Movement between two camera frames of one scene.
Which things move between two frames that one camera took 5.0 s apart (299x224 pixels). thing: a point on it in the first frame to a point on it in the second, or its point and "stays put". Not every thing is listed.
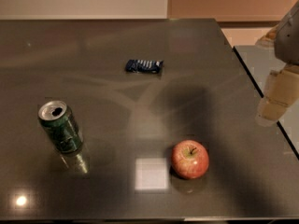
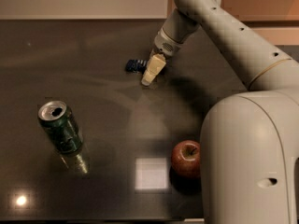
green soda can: [62, 124] stays put
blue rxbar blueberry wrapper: [142, 65] stays put
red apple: [190, 160] stays put
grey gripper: [288, 41] to [164, 46]
